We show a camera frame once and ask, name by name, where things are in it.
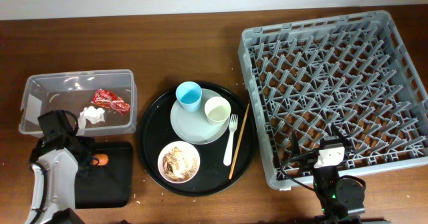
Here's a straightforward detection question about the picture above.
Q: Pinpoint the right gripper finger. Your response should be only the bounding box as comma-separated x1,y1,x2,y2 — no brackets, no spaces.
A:
292,130,300,157
331,124,350,147

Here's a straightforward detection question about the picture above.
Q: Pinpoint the white tissue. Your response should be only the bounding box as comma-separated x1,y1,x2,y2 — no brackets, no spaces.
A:
78,106,105,129

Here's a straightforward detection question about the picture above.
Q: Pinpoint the red snack wrapper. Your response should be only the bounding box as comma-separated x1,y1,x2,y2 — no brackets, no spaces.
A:
91,88,130,115

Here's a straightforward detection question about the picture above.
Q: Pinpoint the orange carrot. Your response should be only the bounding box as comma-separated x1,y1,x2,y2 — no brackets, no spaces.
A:
92,154,109,166

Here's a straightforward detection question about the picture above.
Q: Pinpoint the food scraps and rice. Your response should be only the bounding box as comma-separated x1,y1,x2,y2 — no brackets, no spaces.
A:
163,147,198,182

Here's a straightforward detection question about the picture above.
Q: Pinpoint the light blue cup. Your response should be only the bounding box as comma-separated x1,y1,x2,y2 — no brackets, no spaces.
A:
175,81,202,112

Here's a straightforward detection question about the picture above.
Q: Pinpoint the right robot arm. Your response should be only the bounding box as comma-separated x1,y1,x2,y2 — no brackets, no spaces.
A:
289,125,366,223

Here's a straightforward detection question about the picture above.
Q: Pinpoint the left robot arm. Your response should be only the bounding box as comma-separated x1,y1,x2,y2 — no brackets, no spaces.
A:
25,110,94,224

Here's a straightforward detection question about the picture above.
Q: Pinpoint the grey dishwasher rack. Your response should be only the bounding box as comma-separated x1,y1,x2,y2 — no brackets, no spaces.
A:
238,11,427,190

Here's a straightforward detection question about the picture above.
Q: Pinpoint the clear plastic bin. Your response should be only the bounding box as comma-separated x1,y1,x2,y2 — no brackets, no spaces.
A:
19,69,138,138

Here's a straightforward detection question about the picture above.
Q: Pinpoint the wooden chopstick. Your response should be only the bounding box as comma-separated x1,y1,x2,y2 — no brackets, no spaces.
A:
228,103,250,180

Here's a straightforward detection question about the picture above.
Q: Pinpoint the white plastic fork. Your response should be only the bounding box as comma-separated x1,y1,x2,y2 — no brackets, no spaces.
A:
223,114,238,166

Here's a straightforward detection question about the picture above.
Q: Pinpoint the black rectangular tray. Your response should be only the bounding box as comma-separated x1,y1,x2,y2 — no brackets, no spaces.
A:
75,142,133,209

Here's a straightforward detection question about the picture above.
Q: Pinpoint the white cup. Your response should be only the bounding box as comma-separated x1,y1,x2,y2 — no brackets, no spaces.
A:
204,96,231,126

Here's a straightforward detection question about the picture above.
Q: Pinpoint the light grey plate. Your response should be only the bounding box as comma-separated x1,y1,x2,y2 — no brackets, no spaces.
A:
170,88,228,144

